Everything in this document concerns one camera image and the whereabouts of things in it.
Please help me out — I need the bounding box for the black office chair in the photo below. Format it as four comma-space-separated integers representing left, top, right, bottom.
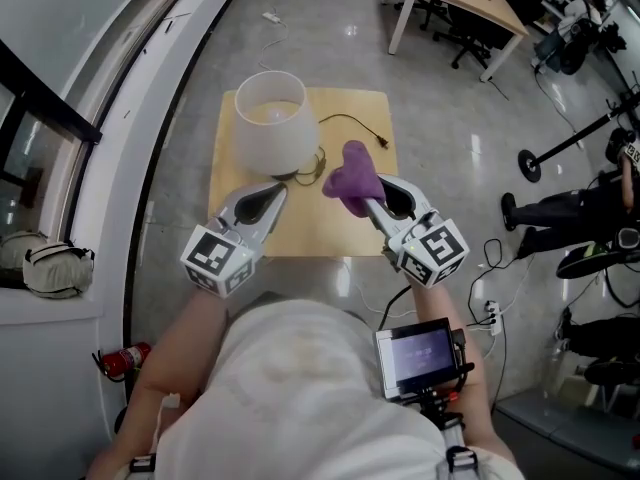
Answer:
393, 0, 449, 32
432, 5, 506, 72

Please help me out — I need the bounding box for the black rig cable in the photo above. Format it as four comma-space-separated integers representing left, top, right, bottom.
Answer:
379, 285, 414, 330

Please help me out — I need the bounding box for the black light stand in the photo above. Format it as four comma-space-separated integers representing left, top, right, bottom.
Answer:
517, 92, 640, 184

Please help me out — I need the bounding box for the purple cloth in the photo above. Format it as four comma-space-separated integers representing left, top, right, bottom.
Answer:
322, 140, 387, 219

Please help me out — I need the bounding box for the person's right forearm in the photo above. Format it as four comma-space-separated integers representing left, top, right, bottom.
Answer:
409, 280, 494, 419

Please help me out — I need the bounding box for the black low chair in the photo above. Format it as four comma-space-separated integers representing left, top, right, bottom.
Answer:
556, 240, 640, 280

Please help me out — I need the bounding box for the beige backpack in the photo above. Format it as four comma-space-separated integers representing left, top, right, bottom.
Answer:
22, 240, 96, 299

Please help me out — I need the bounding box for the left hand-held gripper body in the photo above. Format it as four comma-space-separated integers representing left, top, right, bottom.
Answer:
180, 212, 264, 298

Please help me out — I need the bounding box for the low wooden table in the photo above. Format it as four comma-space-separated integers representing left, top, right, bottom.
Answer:
207, 86, 400, 259

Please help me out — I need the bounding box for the person in white shirt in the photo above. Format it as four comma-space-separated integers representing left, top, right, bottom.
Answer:
87, 297, 524, 480

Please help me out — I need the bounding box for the small black monitor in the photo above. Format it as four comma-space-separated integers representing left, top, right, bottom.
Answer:
374, 316, 476, 403

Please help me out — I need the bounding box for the harness strap with buckle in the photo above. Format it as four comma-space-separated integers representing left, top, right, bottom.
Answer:
128, 392, 182, 474

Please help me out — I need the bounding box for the red fire extinguisher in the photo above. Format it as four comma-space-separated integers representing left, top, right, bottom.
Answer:
92, 341, 152, 383

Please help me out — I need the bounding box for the black lamp power cord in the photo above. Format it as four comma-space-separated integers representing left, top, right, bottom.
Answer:
293, 112, 391, 188

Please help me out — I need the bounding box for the person's left forearm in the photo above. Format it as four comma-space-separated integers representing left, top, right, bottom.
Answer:
132, 287, 231, 409

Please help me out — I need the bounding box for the black floor cable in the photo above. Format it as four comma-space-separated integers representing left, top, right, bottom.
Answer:
467, 237, 509, 327

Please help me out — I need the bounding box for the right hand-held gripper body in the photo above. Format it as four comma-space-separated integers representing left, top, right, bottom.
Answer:
384, 210, 471, 288

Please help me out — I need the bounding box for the white table lamp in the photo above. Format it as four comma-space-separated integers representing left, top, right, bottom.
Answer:
233, 70, 326, 178

